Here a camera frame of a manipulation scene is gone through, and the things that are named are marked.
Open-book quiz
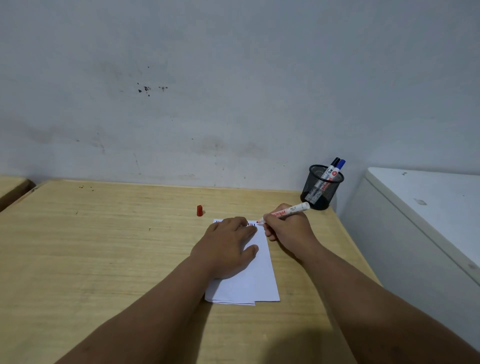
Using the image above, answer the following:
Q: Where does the person's left hand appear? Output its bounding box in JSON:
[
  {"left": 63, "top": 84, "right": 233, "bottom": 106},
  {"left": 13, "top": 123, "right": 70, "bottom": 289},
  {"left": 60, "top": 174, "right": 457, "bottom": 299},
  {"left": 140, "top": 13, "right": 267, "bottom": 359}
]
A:
[{"left": 189, "top": 216, "right": 260, "bottom": 280}]

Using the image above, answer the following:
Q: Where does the person's right hand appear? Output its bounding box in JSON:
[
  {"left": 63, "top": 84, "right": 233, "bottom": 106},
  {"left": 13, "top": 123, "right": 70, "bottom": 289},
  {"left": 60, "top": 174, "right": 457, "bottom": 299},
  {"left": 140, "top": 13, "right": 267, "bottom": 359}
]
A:
[{"left": 263, "top": 203, "right": 322, "bottom": 261}]

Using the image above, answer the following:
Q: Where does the white marker with red tip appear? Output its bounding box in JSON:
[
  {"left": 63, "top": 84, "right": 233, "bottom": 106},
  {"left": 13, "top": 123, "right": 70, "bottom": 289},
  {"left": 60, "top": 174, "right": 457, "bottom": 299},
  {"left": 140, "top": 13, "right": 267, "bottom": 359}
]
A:
[{"left": 256, "top": 202, "right": 311, "bottom": 224}]

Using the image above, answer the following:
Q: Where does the white paper sheet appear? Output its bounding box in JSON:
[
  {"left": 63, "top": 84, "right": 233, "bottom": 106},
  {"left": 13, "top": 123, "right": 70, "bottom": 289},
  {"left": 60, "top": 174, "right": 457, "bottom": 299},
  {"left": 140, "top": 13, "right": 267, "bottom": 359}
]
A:
[{"left": 204, "top": 218, "right": 281, "bottom": 306}]

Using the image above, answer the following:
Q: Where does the person's left forearm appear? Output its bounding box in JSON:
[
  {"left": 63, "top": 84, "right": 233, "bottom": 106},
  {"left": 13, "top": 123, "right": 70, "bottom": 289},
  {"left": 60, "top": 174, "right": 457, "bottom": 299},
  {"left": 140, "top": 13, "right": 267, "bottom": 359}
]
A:
[{"left": 54, "top": 256, "right": 215, "bottom": 364}]

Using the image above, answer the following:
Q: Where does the person's right forearm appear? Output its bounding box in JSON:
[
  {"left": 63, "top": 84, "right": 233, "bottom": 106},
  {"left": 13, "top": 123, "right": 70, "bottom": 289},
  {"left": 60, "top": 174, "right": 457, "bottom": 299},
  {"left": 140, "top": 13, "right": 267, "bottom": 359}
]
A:
[{"left": 300, "top": 242, "right": 480, "bottom": 364}]

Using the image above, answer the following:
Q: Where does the black mesh pen holder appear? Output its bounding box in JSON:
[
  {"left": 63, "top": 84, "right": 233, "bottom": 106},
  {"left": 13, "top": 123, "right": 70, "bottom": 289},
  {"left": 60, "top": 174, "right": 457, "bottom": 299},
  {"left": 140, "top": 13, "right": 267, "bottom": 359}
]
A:
[{"left": 300, "top": 164, "right": 345, "bottom": 211}]

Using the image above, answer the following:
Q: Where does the white marker with black cap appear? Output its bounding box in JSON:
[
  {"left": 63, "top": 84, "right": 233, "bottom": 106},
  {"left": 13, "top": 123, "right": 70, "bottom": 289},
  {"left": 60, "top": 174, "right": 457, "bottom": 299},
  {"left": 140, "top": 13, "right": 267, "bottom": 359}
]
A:
[{"left": 304, "top": 157, "right": 340, "bottom": 203}]

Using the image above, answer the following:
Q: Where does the white marker with blue cap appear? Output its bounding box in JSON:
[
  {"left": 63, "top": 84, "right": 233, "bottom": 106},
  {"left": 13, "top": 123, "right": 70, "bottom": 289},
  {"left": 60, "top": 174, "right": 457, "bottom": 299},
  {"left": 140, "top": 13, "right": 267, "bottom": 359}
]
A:
[{"left": 319, "top": 159, "right": 347, "bottom": 196}]

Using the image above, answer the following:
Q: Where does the white cabinet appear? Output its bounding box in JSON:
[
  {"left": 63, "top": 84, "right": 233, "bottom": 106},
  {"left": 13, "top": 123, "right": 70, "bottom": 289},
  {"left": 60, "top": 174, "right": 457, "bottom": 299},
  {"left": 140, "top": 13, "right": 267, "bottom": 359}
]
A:
[{"left": 339, "top": 167, "right": 480, "bottom": 351}]

